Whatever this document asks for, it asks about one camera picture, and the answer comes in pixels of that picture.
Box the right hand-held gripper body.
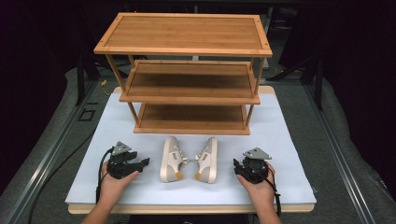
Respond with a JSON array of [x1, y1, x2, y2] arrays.
[[237, 147, 273, 185]]

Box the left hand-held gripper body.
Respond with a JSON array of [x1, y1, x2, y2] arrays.
[[106, 141, 135, 180]]

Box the beige sneaker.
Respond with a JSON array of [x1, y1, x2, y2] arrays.
[[194, 136, 219, 184], [160, 135, 191, 183]]

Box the wooden three-tier shoe rack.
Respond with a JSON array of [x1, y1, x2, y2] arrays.
[[92, 12, 274, 136]]

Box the person's left hand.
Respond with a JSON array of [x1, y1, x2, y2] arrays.
[[98, 160, 141, 208]]

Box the person's right hand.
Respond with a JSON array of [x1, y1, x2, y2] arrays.
[[236, 162, 276, 209]]

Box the white table mat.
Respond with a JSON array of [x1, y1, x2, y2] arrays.
[[64, 91, 318, 206]]

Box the black metal stand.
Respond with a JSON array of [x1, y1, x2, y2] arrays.
[[76, 52, 87, 106], [313, 55, 324, 110]]

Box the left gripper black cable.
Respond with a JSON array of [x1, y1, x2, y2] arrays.
[[95, 147, 115, 203]]

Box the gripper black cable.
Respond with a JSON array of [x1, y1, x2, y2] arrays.
[[95, 147, 115, 203], [248, 161, 282, 217]]

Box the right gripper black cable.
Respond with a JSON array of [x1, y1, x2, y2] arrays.
[[248, 161, 282, 217]]

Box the thin black cable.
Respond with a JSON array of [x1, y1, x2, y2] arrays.
[[27, 130, 98, 224]]

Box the grey metal rail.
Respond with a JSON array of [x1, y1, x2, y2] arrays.
[[0, 80, 98, 224], [303, 83, 378, 224]]

